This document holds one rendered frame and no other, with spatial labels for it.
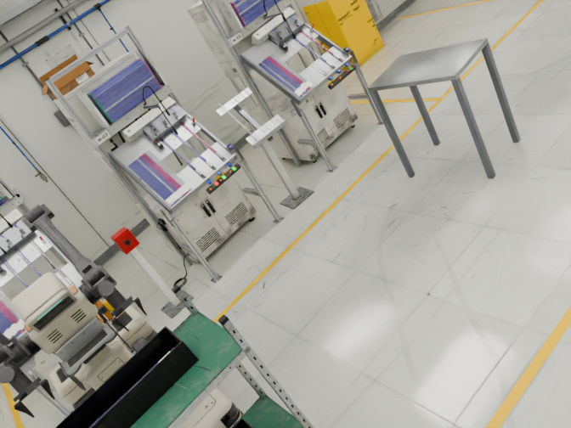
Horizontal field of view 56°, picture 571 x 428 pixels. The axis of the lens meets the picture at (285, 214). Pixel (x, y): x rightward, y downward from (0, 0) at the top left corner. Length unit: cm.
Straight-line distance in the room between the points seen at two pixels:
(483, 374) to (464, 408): 19
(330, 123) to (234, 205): 128
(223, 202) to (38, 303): 251
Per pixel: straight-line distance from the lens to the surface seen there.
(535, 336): 285
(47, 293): 247
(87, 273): 223
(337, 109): 532
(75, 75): 471
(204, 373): 207
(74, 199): 594
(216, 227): 467
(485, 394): 271
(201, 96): 637
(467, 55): 372
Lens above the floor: 215
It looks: 27 degrees down
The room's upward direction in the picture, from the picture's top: 32 degrees counter-clockwise
